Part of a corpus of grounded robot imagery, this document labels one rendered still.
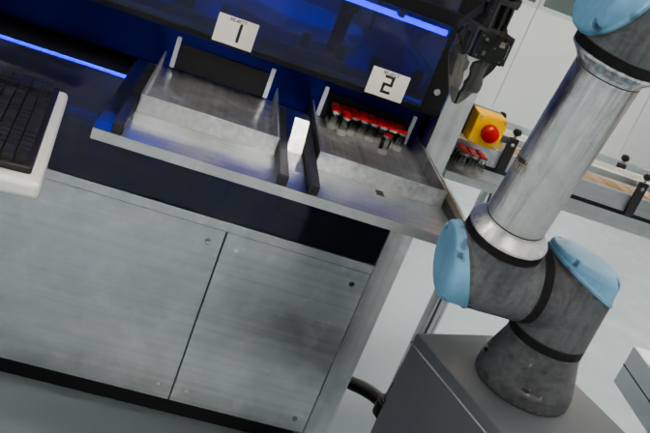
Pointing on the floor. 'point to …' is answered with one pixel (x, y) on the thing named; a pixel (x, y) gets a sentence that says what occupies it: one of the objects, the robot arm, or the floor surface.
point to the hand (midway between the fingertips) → (456, 96)
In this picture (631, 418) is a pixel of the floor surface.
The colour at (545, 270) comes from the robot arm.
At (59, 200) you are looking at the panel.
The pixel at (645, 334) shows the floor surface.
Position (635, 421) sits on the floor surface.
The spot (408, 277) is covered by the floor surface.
